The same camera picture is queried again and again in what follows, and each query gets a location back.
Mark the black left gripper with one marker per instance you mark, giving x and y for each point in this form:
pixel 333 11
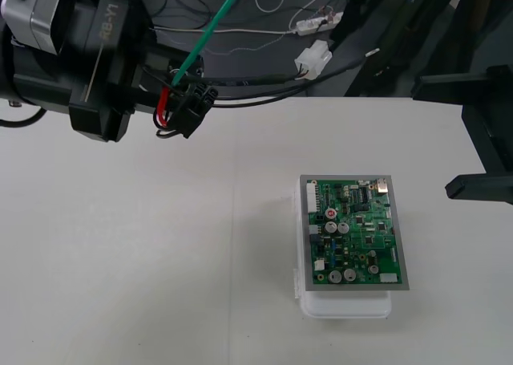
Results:
pixel 112 80

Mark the white power strip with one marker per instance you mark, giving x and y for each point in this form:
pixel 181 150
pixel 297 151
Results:
pixel 318 23

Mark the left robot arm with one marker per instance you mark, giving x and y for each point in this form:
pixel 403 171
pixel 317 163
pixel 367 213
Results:
pixel 32 84

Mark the black metal stand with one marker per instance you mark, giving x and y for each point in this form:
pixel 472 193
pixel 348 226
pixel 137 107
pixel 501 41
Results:
pixel 360 20

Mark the green circuit board grey frame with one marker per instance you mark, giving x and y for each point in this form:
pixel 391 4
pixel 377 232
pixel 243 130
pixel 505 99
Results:
pixel 356 236

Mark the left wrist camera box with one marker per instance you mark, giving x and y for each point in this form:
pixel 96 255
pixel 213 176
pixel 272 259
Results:
pixel 36 12

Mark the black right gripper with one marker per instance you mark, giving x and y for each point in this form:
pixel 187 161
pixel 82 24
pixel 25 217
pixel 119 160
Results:
pixel 497 136

